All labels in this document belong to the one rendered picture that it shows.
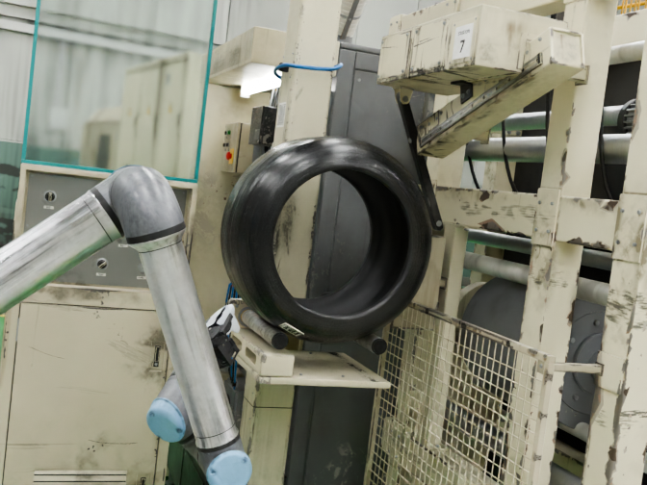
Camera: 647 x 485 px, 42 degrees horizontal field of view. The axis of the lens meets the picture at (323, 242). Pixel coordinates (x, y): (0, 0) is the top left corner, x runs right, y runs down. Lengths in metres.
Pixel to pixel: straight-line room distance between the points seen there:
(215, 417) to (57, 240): 0.46
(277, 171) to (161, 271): 0.62
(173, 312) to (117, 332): 1.17
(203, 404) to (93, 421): 1.21
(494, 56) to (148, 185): 0.91
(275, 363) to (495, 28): 0.99
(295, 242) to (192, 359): 0.96
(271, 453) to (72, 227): 1.20
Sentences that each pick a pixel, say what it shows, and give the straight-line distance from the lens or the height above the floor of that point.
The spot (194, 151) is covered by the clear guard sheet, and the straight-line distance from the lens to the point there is 2.81.
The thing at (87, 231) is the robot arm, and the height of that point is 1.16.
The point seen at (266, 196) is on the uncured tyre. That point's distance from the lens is 2.13.
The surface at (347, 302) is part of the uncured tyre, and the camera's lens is 2.50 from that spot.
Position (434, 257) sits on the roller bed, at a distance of 2.65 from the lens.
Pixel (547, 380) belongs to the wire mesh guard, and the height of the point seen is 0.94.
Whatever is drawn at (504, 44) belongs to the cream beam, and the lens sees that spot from 2.11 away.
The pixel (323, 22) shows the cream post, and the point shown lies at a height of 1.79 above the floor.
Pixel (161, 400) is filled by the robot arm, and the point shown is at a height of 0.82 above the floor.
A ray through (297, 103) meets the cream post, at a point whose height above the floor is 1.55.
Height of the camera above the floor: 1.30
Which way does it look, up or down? 4 degrees down
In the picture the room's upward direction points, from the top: 7 degrees clockwise
